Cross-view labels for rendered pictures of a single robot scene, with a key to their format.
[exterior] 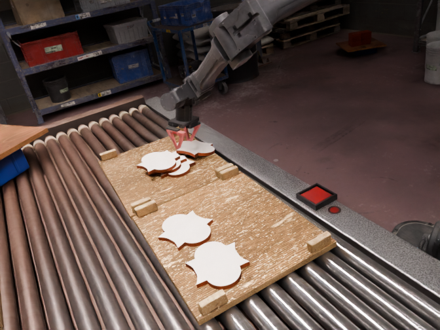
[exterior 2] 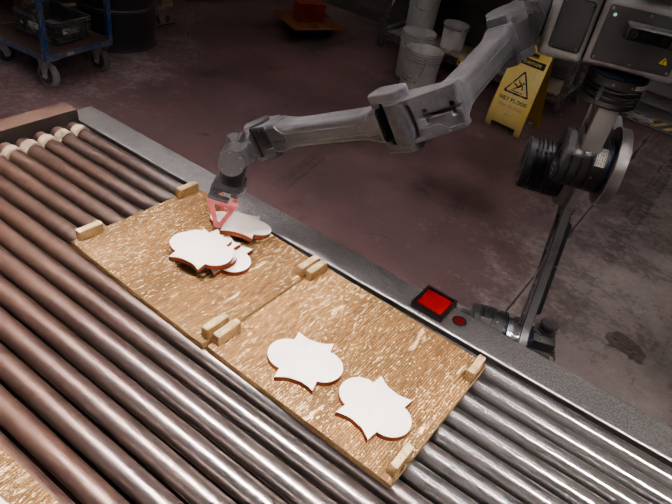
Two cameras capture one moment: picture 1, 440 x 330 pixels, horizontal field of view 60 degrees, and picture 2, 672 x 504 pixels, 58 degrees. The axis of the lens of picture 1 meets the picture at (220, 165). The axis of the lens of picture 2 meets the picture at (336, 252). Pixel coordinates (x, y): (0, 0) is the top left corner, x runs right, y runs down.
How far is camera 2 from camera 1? 59 cm
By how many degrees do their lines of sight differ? 30
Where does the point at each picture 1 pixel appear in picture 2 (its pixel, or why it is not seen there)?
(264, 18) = (465, 108)
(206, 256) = (358, 400)
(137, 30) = not seen: outside the picture
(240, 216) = (363, 336)
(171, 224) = (282, 356)
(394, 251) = (538, 370)
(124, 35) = not seen: outside the picture
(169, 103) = (234, 165)
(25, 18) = not seen: outside the picture
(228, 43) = (408, 127)
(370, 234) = (508, 350)
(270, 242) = (418, 371)
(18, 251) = (25, 420)
